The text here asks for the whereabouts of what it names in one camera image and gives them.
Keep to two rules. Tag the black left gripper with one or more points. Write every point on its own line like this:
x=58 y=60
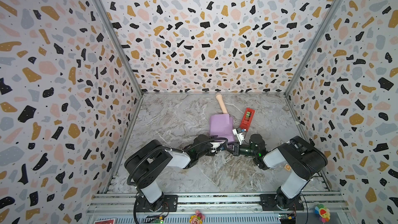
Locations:
x=209 y=153

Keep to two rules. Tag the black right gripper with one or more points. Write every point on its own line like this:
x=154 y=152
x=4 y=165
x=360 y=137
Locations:
x=235 y=149

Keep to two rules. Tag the pink wrapping paper sheet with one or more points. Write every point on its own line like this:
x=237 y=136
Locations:
x=221 y=126

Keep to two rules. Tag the red tape dispenser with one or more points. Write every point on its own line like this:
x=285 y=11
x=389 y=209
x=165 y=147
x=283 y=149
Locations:
x=247 y=119

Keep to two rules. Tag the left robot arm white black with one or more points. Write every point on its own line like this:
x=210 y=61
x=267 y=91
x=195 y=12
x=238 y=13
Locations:
x=148 y=163

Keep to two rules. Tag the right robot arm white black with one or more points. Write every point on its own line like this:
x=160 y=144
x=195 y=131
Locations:
x=304 y=159

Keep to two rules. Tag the small tan wooden block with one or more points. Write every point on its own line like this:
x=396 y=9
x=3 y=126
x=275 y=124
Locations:
x=287 y=168

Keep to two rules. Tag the beige toy microphone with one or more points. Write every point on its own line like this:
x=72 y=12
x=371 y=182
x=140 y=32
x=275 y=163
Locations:
x=219 y=98

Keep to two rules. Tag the pink yellow flower toy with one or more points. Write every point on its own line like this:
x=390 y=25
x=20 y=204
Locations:
x=196 y=217

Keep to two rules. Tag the rainbow flower toy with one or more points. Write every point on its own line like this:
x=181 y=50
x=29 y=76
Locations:
x=323 y=213

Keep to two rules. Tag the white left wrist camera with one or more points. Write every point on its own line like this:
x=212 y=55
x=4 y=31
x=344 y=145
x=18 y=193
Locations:
x=219 y=146

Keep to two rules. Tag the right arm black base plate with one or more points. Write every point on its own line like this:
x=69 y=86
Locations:
x=279 y=202

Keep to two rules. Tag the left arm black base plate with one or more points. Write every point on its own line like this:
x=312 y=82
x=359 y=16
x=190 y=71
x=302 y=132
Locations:
x=167 y=203

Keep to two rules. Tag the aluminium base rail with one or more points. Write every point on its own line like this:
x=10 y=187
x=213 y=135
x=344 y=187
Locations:
x=219 y=208

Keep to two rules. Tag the aluminium corner post left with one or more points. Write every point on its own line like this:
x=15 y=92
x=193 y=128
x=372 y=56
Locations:
x=115 y=41

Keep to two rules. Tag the aluminium corner post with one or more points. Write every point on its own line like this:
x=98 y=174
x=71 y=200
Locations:
x=115 y=41
x=313 y=44

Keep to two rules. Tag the aluminium corner post right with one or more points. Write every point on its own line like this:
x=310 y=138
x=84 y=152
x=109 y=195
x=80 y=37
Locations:
x=313 y=44

